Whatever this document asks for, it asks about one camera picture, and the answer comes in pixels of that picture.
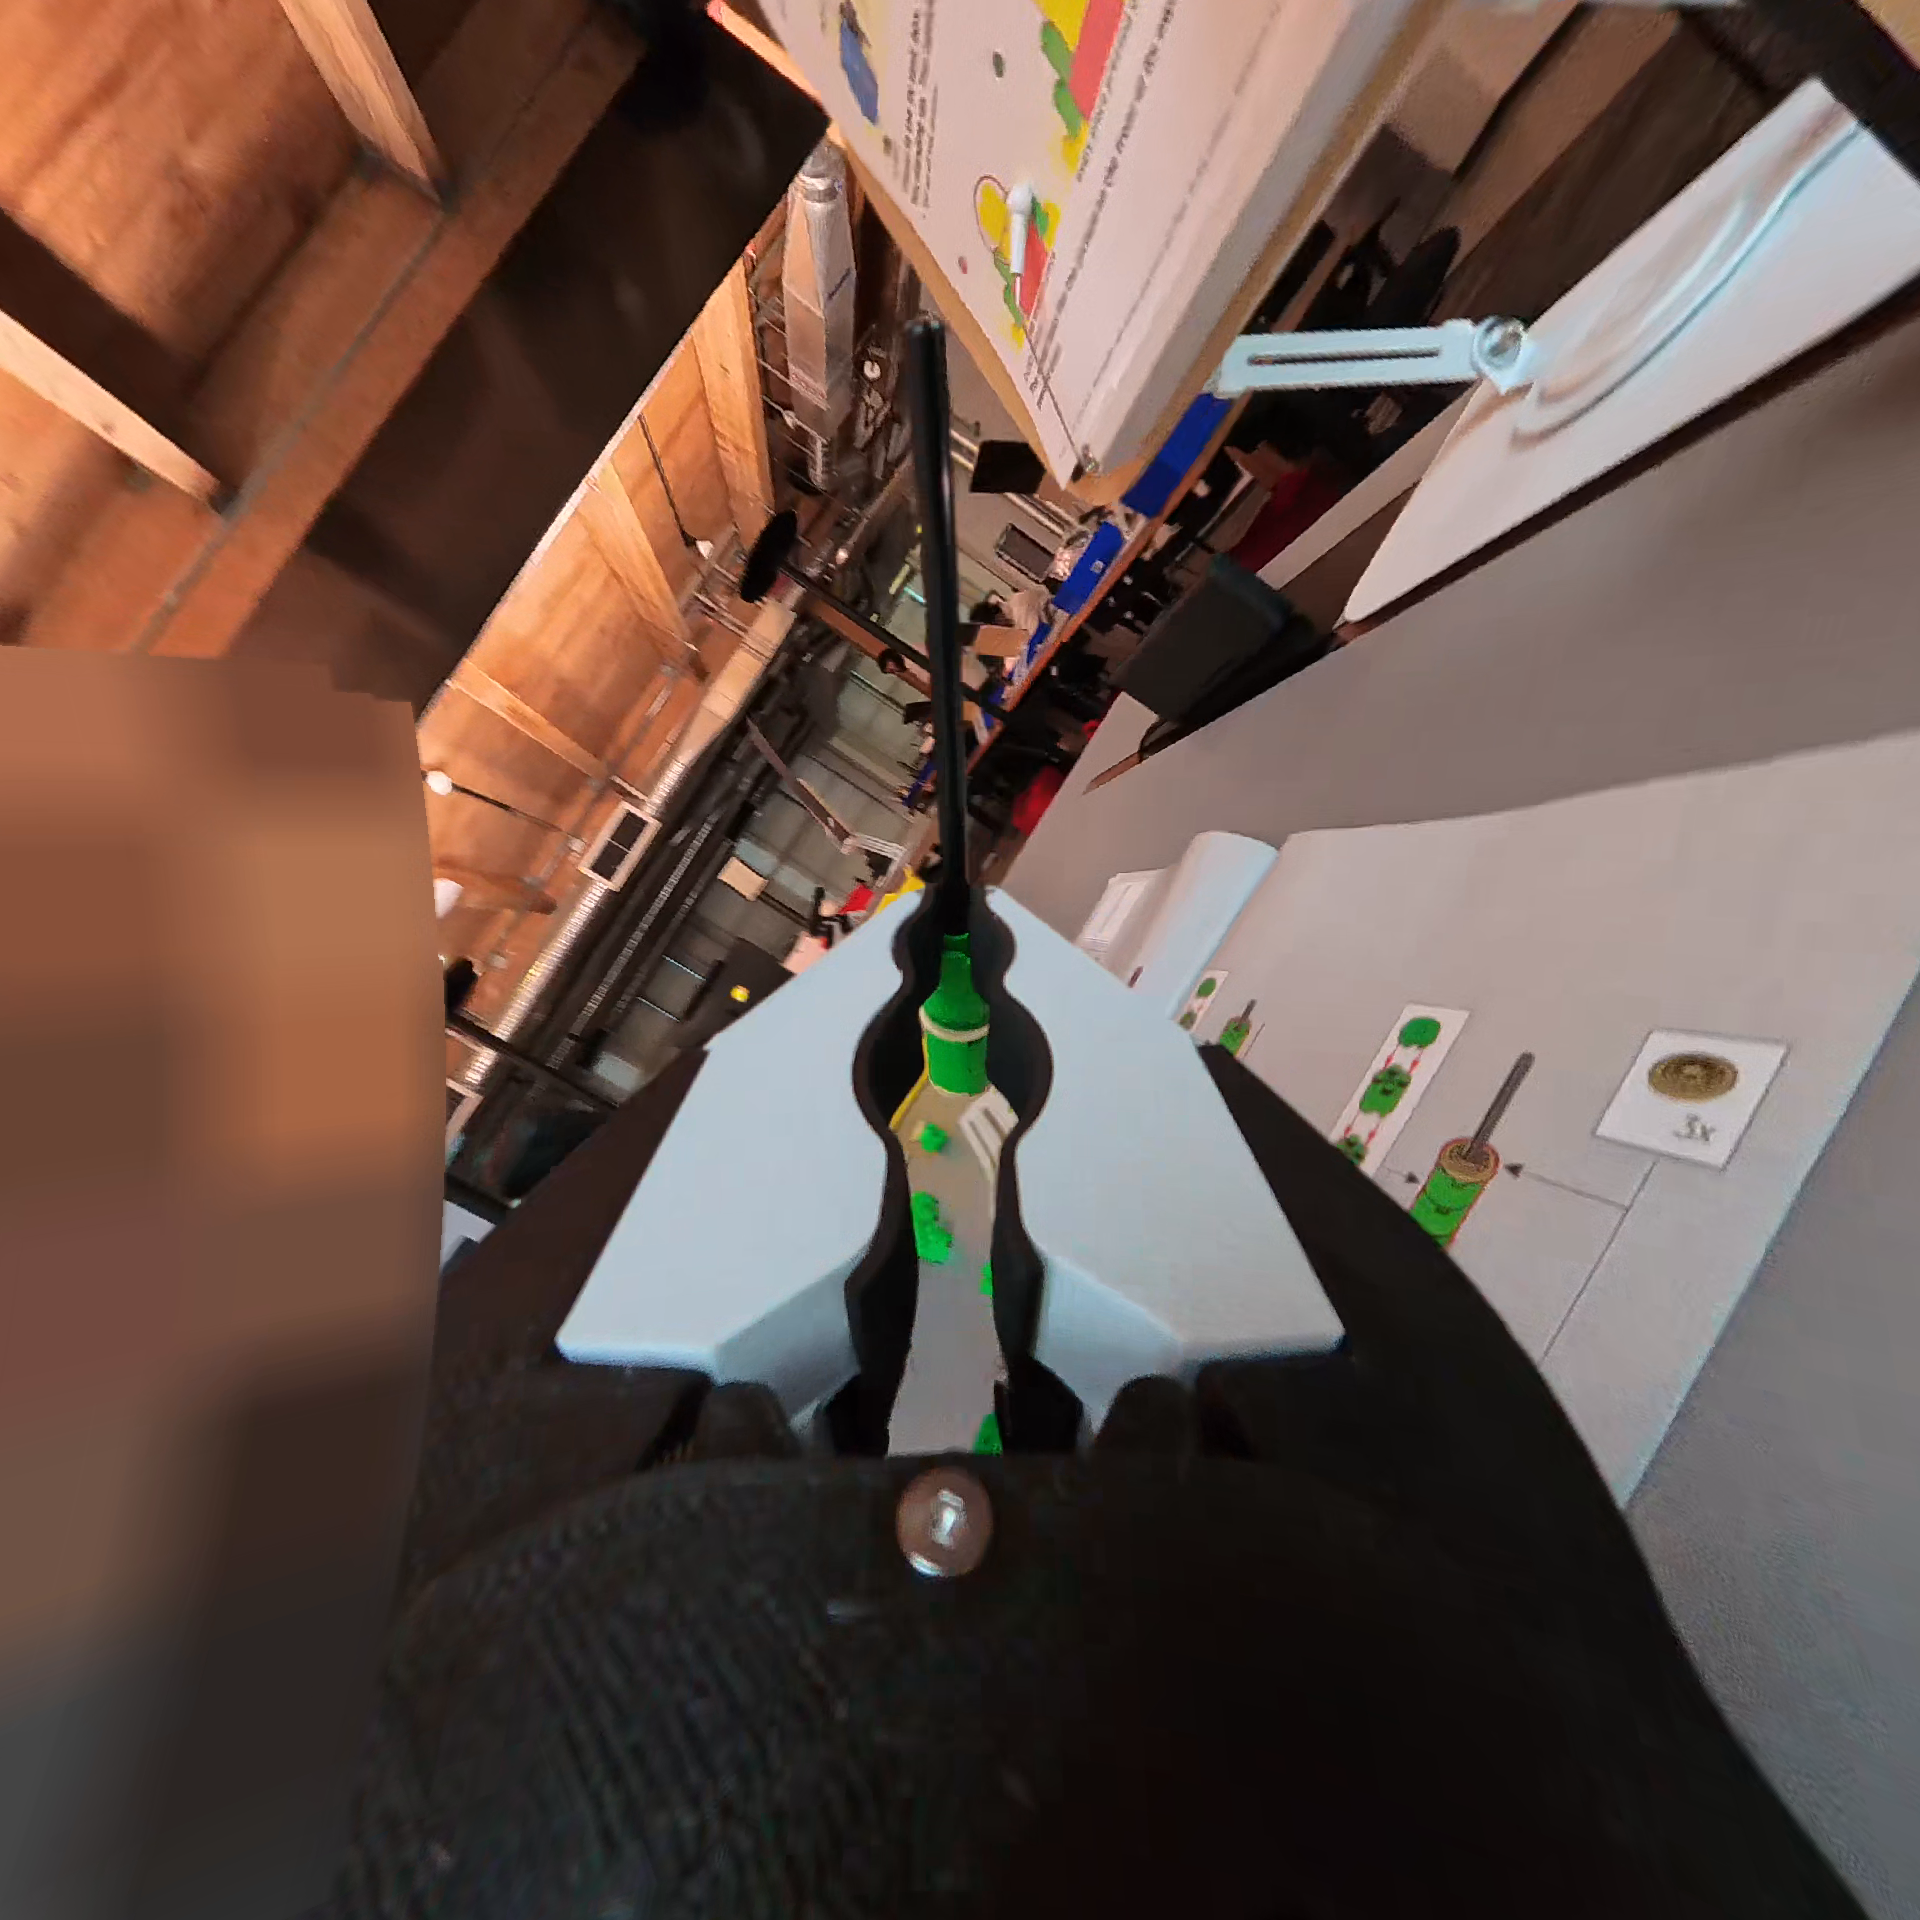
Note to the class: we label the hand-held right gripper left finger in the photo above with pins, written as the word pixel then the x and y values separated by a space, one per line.
pixel 719 1200

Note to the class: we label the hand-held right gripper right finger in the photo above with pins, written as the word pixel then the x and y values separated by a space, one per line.
pixel 1171 1200

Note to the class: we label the black rod with green bricks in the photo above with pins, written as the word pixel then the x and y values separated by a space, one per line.
pixel 956 1036

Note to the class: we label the grey desk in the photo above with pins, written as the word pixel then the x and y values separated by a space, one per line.
pixel 1500 672

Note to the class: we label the open instruction booklet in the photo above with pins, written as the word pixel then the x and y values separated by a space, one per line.
pixel 1651 931

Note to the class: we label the printed instruction sheet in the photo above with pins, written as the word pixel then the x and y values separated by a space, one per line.
pixel 1171 227

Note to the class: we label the white wall vent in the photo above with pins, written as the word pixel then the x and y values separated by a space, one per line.
pixel 617 851

